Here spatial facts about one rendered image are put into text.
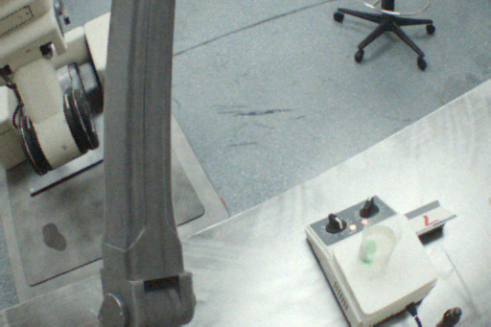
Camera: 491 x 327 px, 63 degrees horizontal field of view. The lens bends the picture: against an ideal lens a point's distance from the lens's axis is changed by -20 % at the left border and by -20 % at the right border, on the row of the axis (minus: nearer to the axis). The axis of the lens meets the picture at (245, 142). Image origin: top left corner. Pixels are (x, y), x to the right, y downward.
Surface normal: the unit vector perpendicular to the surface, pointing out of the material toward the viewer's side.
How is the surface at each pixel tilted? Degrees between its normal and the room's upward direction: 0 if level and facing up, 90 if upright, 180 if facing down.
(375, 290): 0
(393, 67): 0
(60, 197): 0
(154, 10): 62
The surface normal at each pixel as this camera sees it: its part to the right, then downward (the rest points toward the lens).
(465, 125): -0.10, -0.63
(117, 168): -0.65, 0.00
